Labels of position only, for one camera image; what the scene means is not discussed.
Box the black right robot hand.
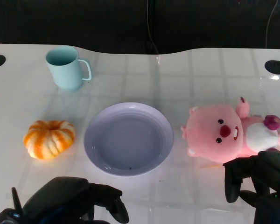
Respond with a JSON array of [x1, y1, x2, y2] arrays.
[[223, 150, 280, 207]]

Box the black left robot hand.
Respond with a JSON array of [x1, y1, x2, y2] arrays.
[[23, 176, 129, 224]]

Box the pink plush doll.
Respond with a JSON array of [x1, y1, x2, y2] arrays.
[[181, 97, 280, 164]]

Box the lavender round plate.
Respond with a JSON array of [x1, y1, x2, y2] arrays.
[[84, 102, 175, 177]]

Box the orange white striped pumpkin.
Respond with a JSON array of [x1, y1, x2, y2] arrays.
[[23, 119, 75, 160]]

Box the light blue mug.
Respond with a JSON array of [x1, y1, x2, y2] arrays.
[[45, 46, 93, 91]]

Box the black fabric backdrop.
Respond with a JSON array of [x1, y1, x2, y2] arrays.
[[0, 0, 280, 55]]

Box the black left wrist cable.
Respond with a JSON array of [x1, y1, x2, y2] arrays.
[[11, 187, 24, 214]]

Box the thin grey hanging cable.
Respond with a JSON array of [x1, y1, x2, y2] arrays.
[[265, 0, 280, 49]]

